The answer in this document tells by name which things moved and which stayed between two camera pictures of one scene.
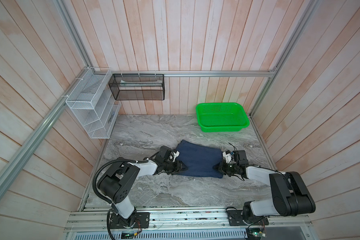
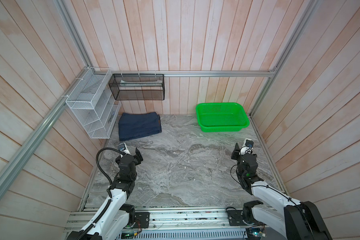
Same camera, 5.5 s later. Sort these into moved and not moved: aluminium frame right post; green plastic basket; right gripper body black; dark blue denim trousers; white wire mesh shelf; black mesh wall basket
Moved: dark blue denim trousers; right gripper body black
Not moved: white wire mesh shelf; green plastic basket; aluminium frame right post; black mesh wall basket
